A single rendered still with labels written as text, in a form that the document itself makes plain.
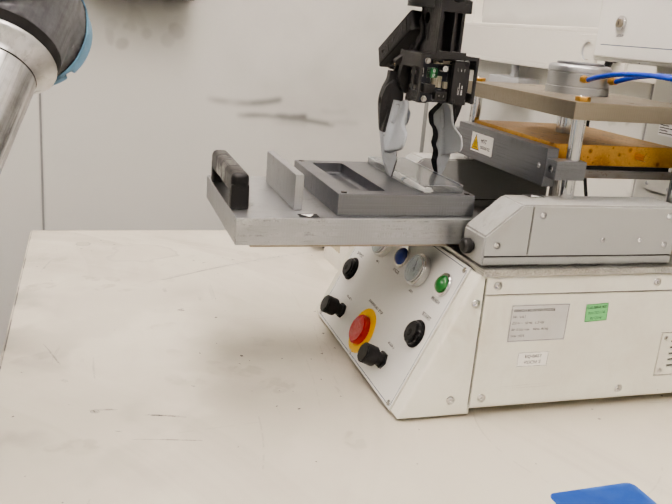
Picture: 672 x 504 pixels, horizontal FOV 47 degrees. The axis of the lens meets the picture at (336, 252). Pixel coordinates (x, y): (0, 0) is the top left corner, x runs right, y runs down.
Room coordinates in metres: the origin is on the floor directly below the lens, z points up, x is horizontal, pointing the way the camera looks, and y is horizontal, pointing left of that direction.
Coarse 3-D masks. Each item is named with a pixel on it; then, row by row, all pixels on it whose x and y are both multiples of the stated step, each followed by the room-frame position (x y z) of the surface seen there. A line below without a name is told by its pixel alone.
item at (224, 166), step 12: (216, 156) 0.91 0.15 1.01; (228, 156) 0.90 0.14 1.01; (216, 168) 0.90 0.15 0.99; (228, 168) 0.83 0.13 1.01; (240, 168) 0.83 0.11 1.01; (216, 180) 0.93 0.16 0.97; (228, 180) 0.82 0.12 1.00; (240, 180) 0.80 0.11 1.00; (240, 192) 0.80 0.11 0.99; (240, 204) 0.80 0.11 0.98
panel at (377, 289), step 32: (352, 256) 1.07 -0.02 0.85; (384, 256) 0.99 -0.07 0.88; (448, 256) 0.86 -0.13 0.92; (352, 288) 1.02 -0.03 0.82; (384, 288) 0.94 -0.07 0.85; (416, 288) 0.88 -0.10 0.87; (448, 288) 0.82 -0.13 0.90; (352, 320) 0.97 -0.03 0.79; (384, 320) 0.90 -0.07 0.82; (416, 320) 0.84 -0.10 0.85; (352, 352) 0.92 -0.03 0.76; (416, 352) 0.80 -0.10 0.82; (384, 384) 0.82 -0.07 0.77
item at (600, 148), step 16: (496, 128) 1.03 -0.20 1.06; (512, 128) 1.01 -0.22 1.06; (528, 128) 1.03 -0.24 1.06; (544, 128) 1.04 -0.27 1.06; (560, 128) 1.01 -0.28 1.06; (592, 128) 1.10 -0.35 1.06; (560, 144) 0.89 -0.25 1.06; (592, 144) 0.91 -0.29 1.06; (608, 144) 0.92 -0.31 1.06; (624, 144) 0.94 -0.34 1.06; (640, 144) 0.95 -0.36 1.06; (656, 144) 0.97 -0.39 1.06; (592, 160) 0.91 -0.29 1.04; (608, 160) 0.91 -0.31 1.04; (624, 160) 0.92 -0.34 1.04; (640, 160) 0.92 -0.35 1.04; (656, 160) 0.94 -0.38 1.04; (592, 176) 0.91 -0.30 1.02; (608, 176) 0.92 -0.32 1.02; (624, 176) 0.92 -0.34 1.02; (640, 176) 0.93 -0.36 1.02; (656, 176) 0.94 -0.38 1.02
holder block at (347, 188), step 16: (304, 160) 1.00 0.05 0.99; (304, 176) 0.95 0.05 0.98; (320, 176) 0.90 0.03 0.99; (336, 176) 0.99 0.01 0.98; (352, 176) 0.96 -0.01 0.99; (368, 176) 0.93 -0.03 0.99; (384, 176) 0.94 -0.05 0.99; (320, 192) 0.88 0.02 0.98; (336, 192) 0.82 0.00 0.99; (352, 192) 0.82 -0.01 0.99; (368, 192) 0.83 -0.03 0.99; (384, 192) 0.84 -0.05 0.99; (400, 192) 0.85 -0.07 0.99; (416, 192) 0.85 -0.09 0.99; (464, 192) 0.88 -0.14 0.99; (336, 208) 0.82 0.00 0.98; (352, 208) 0.82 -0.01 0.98; (368, 208) 0.82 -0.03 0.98; (384, 208) 0.83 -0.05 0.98; (400, 208) 0.84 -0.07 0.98; (416, 208) 0.84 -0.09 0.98; (432, 208) 0.85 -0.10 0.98; (448, 208) 0.85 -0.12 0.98; (464, 208) 0.86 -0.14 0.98
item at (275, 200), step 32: (224, 192) 0.88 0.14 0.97; (256, 192) 0.90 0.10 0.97; (288, 192) 0.85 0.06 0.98; (224, 224) 0.83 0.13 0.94; (256, 224) 0.77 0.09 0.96; (288, 224) 0.79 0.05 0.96; (320, 224) 0.80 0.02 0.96; (352, 224) 0.81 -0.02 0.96; (384, 224) 0.82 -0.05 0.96; (416, 224) 0.83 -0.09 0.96; (448, 224) 0.84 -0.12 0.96
